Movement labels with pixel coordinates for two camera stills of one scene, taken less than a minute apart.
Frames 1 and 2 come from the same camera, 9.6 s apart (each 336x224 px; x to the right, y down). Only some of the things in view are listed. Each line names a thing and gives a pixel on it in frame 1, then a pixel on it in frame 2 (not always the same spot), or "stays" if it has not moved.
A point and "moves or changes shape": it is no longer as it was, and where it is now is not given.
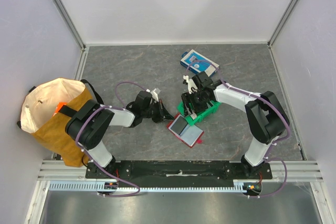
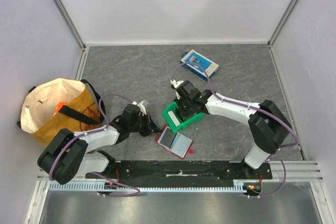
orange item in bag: (59, 107) stays
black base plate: (179, 171) stays
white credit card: (193, 116) moves or changes shape
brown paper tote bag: (47, 108) stays
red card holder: (189, 134) -> (175, 142)
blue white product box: (197, 63) stays
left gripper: (163, 113) -> (151, 127)
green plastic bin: (212, 108) moves or changes shape
